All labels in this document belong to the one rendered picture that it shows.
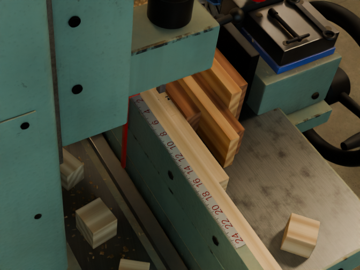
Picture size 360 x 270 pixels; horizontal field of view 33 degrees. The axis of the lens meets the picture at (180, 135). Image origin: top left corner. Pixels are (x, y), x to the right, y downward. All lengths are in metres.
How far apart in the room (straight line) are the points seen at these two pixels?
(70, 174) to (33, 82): 0.35
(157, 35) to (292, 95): 0.26
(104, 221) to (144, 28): 0.26
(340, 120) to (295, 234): 1.48
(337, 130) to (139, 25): 1.51
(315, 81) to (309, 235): 0.26
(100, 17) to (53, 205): 0.22
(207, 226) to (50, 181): 0.19
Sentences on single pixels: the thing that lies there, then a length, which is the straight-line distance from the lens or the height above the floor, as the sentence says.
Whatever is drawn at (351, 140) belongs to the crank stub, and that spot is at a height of 0.73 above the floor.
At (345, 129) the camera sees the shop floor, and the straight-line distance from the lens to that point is 2.15.
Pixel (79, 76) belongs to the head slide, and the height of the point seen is 1.10.
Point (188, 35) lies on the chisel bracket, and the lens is 0.69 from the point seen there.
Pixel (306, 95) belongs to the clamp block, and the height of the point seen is 0.90.
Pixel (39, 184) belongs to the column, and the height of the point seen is 1.02.
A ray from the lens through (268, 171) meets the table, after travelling 0.79.
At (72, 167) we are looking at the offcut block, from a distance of 0.85.
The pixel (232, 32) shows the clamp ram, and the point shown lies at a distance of 0.81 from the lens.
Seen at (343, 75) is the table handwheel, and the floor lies 0.84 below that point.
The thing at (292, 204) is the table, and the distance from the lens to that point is 0.77.
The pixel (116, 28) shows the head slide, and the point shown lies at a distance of 0.57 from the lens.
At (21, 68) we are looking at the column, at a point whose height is 1.17.
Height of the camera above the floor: 1.52
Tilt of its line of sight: 50 degrees down
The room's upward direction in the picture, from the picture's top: 9 degrees clockwise
